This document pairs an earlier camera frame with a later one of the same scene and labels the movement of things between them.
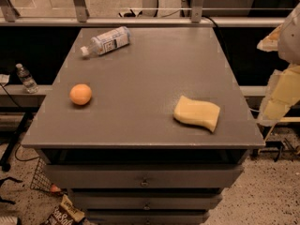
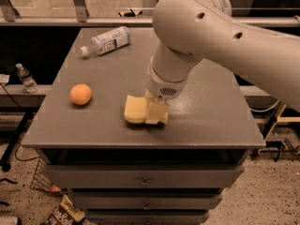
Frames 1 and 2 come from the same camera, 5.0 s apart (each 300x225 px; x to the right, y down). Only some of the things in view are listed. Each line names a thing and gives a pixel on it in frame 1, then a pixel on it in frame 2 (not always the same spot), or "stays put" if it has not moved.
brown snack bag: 66,214 stays put
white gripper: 291,42 to 163,85
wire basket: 41,179 stays put
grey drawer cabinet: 143,126 stays put
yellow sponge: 200,113 to 136,109
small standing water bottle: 29,85 stays put
